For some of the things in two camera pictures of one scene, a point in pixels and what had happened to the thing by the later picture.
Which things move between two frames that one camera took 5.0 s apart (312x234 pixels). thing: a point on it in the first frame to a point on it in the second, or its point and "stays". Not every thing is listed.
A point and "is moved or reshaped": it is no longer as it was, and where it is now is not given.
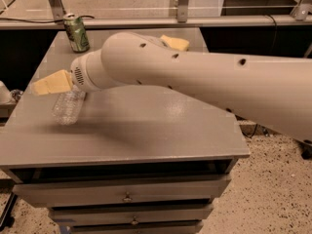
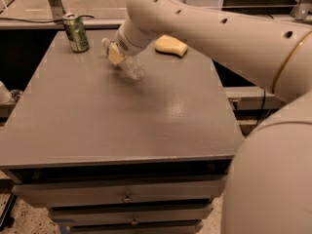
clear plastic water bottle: (67, 106) is moved or reshaped
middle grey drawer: (171, 213) stays
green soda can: (76, 32) stays
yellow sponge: (175, 43) stays
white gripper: (79, 73) to (128, 46)
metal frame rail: (55, 15) stays
